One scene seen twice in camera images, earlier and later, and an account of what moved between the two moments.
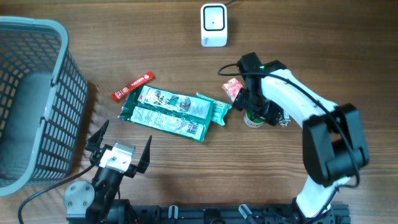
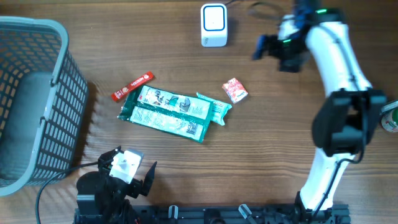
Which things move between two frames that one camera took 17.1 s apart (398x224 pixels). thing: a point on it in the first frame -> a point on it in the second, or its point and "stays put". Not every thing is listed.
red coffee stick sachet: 121,93 stays put
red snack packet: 232,88 stays put
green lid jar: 251,120 -> 390,121
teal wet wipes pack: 219,109 stays put
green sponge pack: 181,115 stays put
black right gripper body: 260,106 -> 288,51
